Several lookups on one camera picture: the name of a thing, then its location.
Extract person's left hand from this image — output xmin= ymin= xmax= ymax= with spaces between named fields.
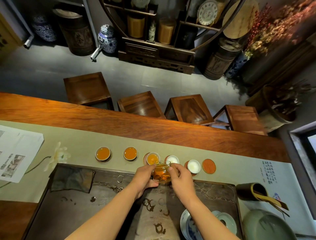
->
xmin=128 ymin=163 xmax=160 ymax=198

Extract person's right hand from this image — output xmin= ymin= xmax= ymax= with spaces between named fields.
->
xmin=169 ymin=163 xmax=197 ymax=200

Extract glass tea pitcher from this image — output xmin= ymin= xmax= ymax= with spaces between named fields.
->
xmin=152 ymin=160 xmax=172 ymax=185

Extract person's right forearm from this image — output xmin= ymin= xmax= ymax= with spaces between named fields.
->
xmin=176 ymin=195 xmax=240 ymax=240

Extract person's left forearm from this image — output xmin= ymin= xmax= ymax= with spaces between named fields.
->
xmin=65 ymin=185 xmax=140 ymax=240

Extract round red coaster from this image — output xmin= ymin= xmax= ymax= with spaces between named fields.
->
xmin=202 ymin=159 xmax=217 ymax=175
xmin=95 ymin=147 xmax=112 ymax=163
xmin=143 ymin=153 xmax=161 ymax=166
xmin=164 ymin=155 xmax=180 ymax=165
xmin=123 ymin=147 xmax=139 ymax=162
xmin=184 ymin=161 xmax=201 ymax=176

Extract white teacup with tea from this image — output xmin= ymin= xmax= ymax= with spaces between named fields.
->
xmin=123 ymin=146 xmax=138 ymax=160
xmin=147 ymin=152 xmax=160 ymax=165
xmin=96 ymin=146 xmax=111 ymax=161

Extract blue white porcelain bowl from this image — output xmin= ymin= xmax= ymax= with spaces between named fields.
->
xmin=180 ymin=209 xmax=198 ymax=240

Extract brown wooden stool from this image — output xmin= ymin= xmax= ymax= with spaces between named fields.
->
xmin=117 ymin=91 xmax=166 ymax=119
xmin=63 ymin=72 xmax=115 ymax=111
xmin=213 ymin=105 xmax=268 ymax=136
xmin=164 ymin=94 xmax=215 ymax=126

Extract dark tea tool holder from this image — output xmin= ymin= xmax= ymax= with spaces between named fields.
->
xmin=236 ymin=182 xmax=267 ymax=203

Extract dark tea cloth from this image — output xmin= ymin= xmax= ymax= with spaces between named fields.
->
xmin=49 ymin=164 xmax=97 ymax=193

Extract dark stone tea tray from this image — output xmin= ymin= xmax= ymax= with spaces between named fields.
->
xmin=23 ymin=162 xmax=245 ymax=240

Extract beige table runner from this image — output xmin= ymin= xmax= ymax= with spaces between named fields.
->
xmin=0 ymin=120 xmax=309 ymax=240

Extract white lotus flower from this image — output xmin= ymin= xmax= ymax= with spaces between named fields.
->
xmin=0 ymin=142 xmax=71 ymax=189

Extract wooden tea tools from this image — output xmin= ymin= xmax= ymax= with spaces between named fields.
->
xmin=251 ymin=185 xmax=291 ymax=218

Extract large celadon bowl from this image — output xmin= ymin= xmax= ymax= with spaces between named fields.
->
xmin=243 ymin=209 xmax=297 ymax=240

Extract round dark wooden shelf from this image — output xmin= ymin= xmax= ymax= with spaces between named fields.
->
xmin=98 ymin=0 xmax=247 ymax=75

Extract stone pot with dried branches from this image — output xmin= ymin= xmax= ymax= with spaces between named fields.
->
xmin=245 ymin=80 xmax=314 ymax=133

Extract dark carved wooden barrel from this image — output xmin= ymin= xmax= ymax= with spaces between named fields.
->
xmin=52 ymin=8 xmax=96 ymax=56
xmin=203 ymin=37 xmax=243 ymax=80

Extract blue white porcelain vase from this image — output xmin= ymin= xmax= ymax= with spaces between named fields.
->
xmin=224 ymin=51 xmax=250 ymax=79

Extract dark framed glass panel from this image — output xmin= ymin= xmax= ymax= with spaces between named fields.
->
xmin=288 ymin=126 xmax=316 ymax=213

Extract printed paper sheet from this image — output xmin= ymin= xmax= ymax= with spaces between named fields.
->
xmin=0 ymin=125 xmax=45 ymax=183

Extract black box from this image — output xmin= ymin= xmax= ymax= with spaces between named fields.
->
xmin=181 ymin=23 xmax=198 ymax=49

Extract bamboo tea canister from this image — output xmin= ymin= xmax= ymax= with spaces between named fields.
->
xmin=127 ymin=14 xmax=145 ymax=39
xmin=158 ymin=17 xmax=177 ymax=45

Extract small white bottle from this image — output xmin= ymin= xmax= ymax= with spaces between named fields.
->
xmin=148 ymin=21 xmax=157 ymax=42

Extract blue white porcelain jar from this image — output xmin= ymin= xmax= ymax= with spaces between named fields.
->
xmin=97 ymin=24 xmax=118 ymax=54
xmin=32 ymin=14 xmax=57 ymax=42

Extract decorative patterned plate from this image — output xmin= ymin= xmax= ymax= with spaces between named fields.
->
xmin=197 ymin=0 xmax=220 ymax=27

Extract round woven bamboo tray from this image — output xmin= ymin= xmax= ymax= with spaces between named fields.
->
xmin=222 ymin=0 xmax=260 ymax=39

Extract dried red flower bouquet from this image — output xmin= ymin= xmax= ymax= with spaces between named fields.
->
xmin=243 ymin=0 xmax=316 ymax=59

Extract white metal rack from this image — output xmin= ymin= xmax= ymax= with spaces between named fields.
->
xmin=5 ymin=0 xmax=101 ymax=61

